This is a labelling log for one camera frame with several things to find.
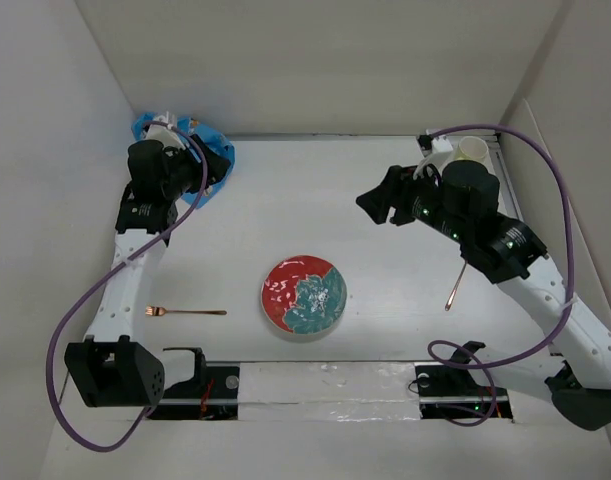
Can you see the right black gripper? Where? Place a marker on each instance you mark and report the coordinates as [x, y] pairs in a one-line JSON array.
[[394, 192]]

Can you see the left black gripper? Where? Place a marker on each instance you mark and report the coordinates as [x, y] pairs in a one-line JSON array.
[[173, 153]]

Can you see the blue space-print cloth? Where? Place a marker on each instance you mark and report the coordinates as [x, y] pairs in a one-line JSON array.
[[216, 147]]

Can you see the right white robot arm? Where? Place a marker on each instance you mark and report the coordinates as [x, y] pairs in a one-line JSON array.
[[571, 369]]

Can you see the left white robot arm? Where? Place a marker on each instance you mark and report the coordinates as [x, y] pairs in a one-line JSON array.
[[111, 367]]

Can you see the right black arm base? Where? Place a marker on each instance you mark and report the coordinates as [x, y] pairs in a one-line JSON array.
[[444, 393]]

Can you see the pale yellow mug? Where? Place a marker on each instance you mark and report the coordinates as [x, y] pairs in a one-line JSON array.
[[471, 148]]

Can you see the copper spoon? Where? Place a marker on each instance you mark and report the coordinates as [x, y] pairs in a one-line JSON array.
[[453, 293]]

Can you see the copper fork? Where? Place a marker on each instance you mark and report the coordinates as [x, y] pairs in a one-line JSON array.
[[159, 311]]

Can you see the red and teal plate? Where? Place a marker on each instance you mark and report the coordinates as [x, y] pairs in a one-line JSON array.
[[303, 298]]

